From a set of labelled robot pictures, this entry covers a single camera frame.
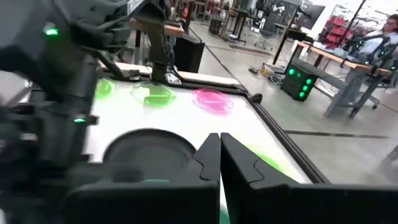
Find black standing desk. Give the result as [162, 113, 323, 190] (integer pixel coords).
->
[229, 7, 259, 43]

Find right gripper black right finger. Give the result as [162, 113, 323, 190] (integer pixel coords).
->
[221, 133, 398, 224]

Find black box cabinet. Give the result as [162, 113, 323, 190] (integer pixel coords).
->
[173, 34, 206, 74]

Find small wooden top table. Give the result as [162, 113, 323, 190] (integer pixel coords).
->
[129, 17, 185, 65]

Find clear pale green plastic plate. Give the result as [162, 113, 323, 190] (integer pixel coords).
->
[129, 81, 177, 108]

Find black robot arms on workbench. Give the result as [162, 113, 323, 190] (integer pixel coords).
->
[341, 34, 398, 68]

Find black table edge frame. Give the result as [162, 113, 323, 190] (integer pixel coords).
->
[102, 58, 331, 185]

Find bright green plastic plate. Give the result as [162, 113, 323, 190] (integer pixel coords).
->
[95, 78, 116, 100]
[245, 144, 285, 175]

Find black knob on table corner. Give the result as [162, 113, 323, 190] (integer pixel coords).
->
[249, 92, 264, 105]

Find long wooden workbench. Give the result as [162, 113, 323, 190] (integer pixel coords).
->
[291, 40, 393, 119]

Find black flat screen monitor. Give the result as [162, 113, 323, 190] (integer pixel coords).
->
[297, 2, 326, 30]

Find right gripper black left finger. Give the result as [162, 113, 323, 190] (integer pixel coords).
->
[62, 133, 221, 224]

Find cable bundle on floor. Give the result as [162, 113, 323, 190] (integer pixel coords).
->
[248, 63, 282, 85]

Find pink plastic plate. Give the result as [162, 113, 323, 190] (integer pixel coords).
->
[192, 88, 234, 115]

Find black computer with green lights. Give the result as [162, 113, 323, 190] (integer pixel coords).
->
[279, 63, 320, 102]

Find grey office chair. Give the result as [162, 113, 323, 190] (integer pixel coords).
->
[253, 28, 277, 51]

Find teal plastic bowl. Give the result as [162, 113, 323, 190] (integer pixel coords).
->
[102, 128, 197, 184]

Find person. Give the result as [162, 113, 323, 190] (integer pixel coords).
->
[357, 14, 398, 63]

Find red storage shelf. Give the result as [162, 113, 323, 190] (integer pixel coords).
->
[319, 15, 353, 49]

